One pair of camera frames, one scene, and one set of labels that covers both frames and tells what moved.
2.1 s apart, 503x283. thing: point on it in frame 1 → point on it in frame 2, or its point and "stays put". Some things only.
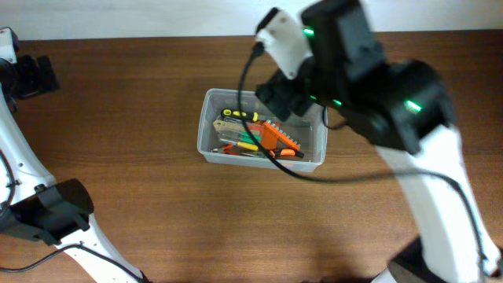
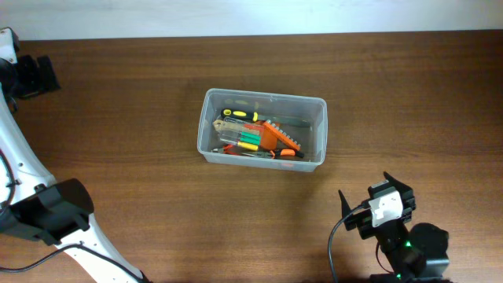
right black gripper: x=278 y=82 → x=363 y=222
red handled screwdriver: x=258 y=128 stays put
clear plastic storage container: x=238 y=127 stays put
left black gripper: x=36 y=82 stays put
